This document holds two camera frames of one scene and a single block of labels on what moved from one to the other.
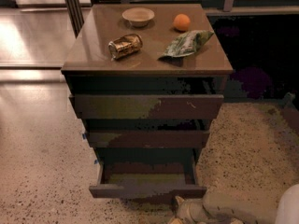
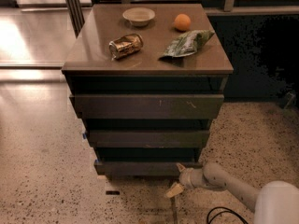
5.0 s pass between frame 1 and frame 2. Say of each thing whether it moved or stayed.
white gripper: moved
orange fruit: stayed
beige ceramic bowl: stayed
